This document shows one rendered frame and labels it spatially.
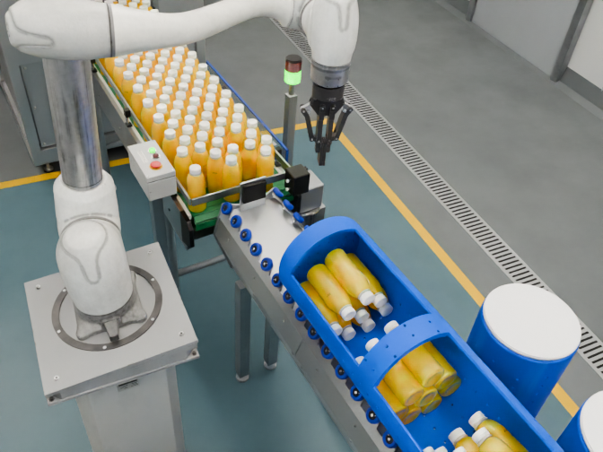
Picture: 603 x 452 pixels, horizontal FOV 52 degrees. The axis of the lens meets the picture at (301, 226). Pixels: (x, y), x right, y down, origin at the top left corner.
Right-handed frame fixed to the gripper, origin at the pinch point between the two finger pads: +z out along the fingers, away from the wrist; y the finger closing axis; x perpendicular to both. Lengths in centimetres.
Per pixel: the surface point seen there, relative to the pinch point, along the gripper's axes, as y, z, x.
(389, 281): 21.4, 39.2, -11.0
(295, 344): -6, 60, -16
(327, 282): 2.0, 33.8, -14.9
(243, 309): -18, 96, 29
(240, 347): -20, 120, 29
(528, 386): 58, 56, -39
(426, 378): 20, 31, -49
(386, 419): 9, 38, -55
